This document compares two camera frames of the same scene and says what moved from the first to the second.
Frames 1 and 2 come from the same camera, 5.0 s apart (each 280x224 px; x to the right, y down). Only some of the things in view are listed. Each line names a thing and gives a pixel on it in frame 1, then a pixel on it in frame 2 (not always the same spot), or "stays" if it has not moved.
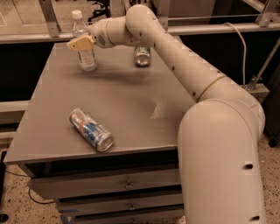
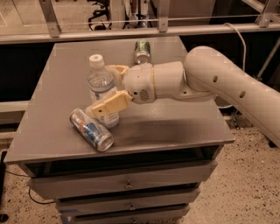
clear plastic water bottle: [87, 59] to [101, 83]
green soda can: [143, 56] stays
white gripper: [98, 32] to [138, 82]
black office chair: [106, 10] stays
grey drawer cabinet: [135, 181] stays
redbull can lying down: [99, 137] stays
